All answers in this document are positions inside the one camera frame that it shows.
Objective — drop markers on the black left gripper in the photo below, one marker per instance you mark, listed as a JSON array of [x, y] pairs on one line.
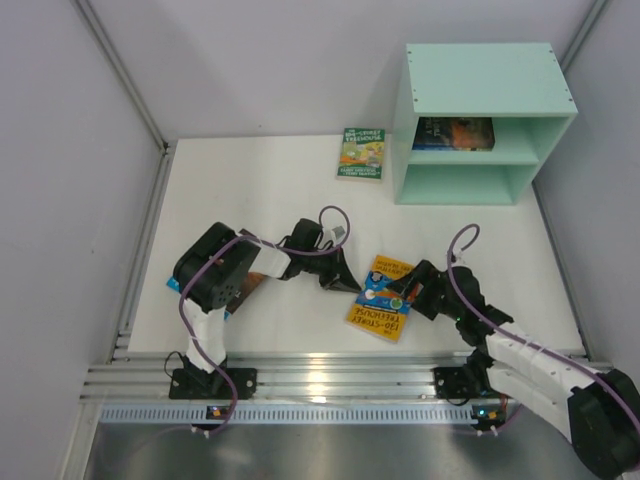
[[329, 267]]

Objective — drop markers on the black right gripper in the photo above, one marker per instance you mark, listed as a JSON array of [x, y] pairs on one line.
[[423, 288]]

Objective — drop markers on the yellow 130-Storey Treehouse book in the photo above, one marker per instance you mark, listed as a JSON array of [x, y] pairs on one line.
[[377, 310]]

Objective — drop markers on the Animal Farm book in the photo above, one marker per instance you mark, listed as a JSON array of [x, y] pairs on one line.
[[432, 147]]

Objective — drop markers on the A Tale of Two Cities book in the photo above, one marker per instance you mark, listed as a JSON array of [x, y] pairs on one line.
[[463, 133]]

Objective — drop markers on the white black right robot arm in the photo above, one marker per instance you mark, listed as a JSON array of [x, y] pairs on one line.
[[596, 412]]

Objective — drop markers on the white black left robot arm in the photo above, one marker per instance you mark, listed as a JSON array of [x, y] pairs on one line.
[[223, 267]]

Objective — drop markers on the Three Days to See book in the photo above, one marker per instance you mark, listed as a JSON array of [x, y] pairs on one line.
[[236, 298]]

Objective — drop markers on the green Treehouse book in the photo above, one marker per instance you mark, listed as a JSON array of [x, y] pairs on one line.
[[362, 155]]

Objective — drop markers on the blue Treehouse book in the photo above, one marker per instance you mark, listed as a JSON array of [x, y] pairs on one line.
[[174, 285]]

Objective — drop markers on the mint green shelf cabinet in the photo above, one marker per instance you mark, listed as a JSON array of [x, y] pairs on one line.
[[520, 86]]

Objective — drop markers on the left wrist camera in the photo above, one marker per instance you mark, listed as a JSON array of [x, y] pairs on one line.
[[334, 234]]

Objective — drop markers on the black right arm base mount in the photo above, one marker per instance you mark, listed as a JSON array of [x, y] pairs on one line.
[[460, 384]]

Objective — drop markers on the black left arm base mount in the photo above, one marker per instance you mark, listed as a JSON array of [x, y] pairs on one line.
[[188, 382]]

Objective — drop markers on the grey slotted cable duct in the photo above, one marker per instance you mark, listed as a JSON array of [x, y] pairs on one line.
[[302, 414]]

